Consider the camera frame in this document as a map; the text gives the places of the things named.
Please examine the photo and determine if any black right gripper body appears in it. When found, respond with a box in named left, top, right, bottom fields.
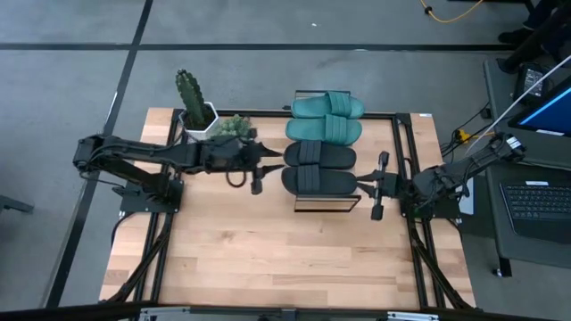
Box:
left=370, top=151, right=414, bottom=221

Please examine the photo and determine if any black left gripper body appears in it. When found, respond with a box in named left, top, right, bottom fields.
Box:
left=200, top=128, right=265, bottom=196

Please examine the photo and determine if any black rubber slide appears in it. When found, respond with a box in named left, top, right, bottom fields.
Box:
left=280, top=165, right=359, bottom=196
left=283, top=140, right=358, bottom=170

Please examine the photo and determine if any green rubber slide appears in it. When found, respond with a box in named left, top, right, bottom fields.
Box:
left=285, top=114, right=363, bottom=147
left=290, top=90, right=366, bottom=120

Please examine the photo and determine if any round light green succulent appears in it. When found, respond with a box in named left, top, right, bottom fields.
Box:
left=214, top=113, right=257, bottom=140

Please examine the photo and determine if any white hexagonal plant pot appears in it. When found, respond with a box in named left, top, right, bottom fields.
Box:
left=178, top=101, right=220, bottom=142

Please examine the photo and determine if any tall green cactus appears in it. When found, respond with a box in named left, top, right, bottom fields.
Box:
left=174, top=69, right=211, bottom=126

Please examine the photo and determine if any white paper sheet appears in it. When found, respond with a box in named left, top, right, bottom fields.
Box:
left=458, top=189, right=476, bottom=216

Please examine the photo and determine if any black laptop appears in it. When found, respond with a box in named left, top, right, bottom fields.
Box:
left=499, top=177, right=571, bottom=245

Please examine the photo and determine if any thin white rod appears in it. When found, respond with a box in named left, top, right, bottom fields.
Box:
left=463, top=53, right=571, bottom=156

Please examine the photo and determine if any black power adapter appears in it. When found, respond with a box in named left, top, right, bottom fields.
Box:
left=512, top=62, right=548, bottom=102

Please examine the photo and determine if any monitor with blue screen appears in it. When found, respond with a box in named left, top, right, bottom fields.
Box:
left=508, top=75, right=571, bottom=137

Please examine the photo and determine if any person's shoe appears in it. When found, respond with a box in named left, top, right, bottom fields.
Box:
left=497, top=29, right=536, bottom=46

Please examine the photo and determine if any black slanted stand leg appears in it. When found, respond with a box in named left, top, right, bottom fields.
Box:
left=498, top=12, right=571, bottom=75

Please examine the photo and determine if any grey furniture foot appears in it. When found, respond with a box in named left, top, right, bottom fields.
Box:
left=0, top=194, right=35, bottom=214

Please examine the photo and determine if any black rig crossbeam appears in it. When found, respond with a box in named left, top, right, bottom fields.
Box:
left=0, top=300, right=571, bottom=321

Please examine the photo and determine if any person's leg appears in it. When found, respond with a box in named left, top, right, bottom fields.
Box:
left=524, top=0, right=563, bottom=30

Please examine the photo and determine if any black aluminium table frame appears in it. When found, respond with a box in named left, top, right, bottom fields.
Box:
left=100, top=108, right=476, bottom=313

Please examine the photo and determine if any wooden shelf with black frame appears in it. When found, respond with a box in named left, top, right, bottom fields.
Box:
left=293, top=88, right=363, bottom=214

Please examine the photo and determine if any black cable bundle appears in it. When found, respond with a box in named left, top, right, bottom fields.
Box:
left=439, top=103, right=492, bottom=157

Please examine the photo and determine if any silver metal bracket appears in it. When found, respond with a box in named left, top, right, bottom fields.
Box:
left=386, top=310, right=441, bottom=321
left=139, top=305, right=192, bottom=321

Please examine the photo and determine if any yellow floor cable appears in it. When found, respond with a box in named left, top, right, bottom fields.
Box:
left=418, top=0, right=485, bottom=25

